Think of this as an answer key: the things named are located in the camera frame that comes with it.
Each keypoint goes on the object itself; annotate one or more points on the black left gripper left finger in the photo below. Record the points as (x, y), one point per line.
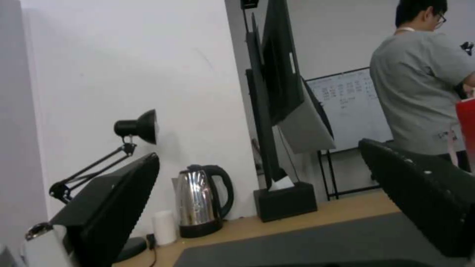
(107, 211)

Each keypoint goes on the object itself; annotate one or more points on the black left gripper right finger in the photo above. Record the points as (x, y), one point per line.
(426, 192)

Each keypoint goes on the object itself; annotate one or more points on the red paper bag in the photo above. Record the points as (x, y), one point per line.
(466, 125)

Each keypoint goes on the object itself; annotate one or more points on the white cylindrical container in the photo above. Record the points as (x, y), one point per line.
(164, 227)

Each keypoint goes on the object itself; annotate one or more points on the black desk lamp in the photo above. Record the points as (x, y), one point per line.
(137, 126)

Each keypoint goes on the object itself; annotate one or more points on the stainless steel electric kettle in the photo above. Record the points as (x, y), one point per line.
(200, 200)

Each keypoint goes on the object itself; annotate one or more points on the person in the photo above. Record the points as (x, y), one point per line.
(419, 83)

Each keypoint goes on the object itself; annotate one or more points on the whiteboard on black stand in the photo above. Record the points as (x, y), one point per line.
(349, 111)

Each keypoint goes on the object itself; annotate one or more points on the dark grey desk mat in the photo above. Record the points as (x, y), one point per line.
(315, 242)

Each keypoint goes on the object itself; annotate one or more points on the black computer monitor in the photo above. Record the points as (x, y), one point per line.
(276, 91)

